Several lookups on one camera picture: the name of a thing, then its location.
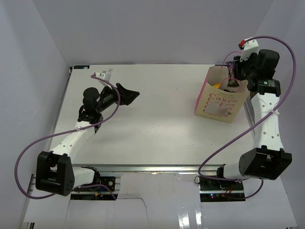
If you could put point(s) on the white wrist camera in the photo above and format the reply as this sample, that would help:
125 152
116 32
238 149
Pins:
248 46
103 77

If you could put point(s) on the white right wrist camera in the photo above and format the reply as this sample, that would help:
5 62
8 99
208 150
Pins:
248 46

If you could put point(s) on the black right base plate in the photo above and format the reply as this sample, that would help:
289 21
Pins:
211 185

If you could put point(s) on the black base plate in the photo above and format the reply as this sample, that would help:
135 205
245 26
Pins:
211 185
109 182

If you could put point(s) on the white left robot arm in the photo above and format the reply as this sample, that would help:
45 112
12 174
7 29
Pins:
55 172

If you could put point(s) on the purple candy bag small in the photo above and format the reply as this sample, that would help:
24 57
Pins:
232 82

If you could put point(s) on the beige paper cakes bag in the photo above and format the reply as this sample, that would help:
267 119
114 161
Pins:
223 103

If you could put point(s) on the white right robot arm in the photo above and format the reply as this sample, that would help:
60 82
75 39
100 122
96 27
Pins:
267 159

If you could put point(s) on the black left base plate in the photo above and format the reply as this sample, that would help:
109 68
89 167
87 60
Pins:
109 182

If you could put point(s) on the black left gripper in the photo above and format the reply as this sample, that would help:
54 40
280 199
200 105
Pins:
127 97

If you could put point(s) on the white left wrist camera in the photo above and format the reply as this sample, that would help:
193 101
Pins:
103 77

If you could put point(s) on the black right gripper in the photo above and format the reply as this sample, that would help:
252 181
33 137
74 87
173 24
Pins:
238 65

